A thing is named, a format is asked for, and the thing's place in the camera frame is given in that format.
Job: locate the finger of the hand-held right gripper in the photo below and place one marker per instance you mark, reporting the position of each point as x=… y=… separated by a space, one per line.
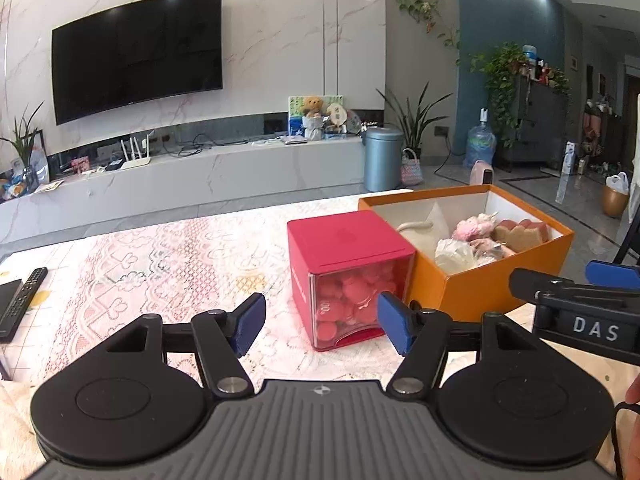
x=525 y=282
x=615 y=275

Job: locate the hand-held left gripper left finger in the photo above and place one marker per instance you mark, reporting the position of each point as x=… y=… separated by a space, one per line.
x=248 y=325

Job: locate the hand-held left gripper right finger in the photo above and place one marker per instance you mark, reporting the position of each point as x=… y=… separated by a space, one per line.
x=395 y=322

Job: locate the brown plush bear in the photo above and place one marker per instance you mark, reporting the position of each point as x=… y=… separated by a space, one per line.
x=520 y=237

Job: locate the orange cardboard box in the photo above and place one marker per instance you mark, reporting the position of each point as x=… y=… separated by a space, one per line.
x=475 y=290

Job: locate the person's right hand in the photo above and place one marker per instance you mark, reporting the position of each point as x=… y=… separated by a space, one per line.
x=634 y=391

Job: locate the black chair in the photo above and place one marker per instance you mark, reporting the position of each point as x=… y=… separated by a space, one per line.
x=627 y=240

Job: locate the gold vase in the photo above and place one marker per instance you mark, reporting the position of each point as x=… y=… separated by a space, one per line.
x=614 y=202

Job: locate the pink plush toy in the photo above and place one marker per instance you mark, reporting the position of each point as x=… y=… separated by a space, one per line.
x=467 y=227

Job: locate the small white plastic bag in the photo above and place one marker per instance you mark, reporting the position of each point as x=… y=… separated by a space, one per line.
x=619 y=182

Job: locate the red box with clear front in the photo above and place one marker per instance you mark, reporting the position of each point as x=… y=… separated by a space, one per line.
x=345 y=240

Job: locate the pink space heater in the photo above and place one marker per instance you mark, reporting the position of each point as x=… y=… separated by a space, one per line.
x=482 y=172

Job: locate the blue water bottle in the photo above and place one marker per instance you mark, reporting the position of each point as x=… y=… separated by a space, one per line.
x=480 y=147

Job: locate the pastel woven bag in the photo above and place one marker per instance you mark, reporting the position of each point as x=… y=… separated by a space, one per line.
x=412 y=172

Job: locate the white marble TV cabinet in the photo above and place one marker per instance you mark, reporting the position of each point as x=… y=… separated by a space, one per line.
x=200 y=175

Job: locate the blue-grey trash bin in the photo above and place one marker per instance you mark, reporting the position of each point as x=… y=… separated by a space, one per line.
x=382 y=165

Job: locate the dark grey cabinet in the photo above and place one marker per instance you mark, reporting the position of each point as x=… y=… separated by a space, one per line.
x=542 y=125

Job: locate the flat white device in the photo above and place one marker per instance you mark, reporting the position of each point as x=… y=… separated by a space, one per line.
x=295 y=140

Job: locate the long-leaf potted plant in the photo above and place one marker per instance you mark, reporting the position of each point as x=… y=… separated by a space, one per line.
x=415 y=120

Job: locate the white router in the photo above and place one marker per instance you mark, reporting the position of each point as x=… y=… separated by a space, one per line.
x=136 y=162

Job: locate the large bushy green plant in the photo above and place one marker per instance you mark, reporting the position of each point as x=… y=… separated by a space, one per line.
x=500 y=75

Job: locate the black remote control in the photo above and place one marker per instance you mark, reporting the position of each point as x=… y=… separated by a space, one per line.
x=30 y=285

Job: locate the plush bear bouquet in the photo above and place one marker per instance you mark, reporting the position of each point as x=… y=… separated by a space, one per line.
x=313 y=105

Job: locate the green plant in glass vase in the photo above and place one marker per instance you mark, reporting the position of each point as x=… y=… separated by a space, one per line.
x=25 y=145

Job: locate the hanging vine plant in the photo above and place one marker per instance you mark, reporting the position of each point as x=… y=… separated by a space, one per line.
x=425 y=10

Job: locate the black wall television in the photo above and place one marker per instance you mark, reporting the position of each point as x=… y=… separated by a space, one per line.
x=135 y=55

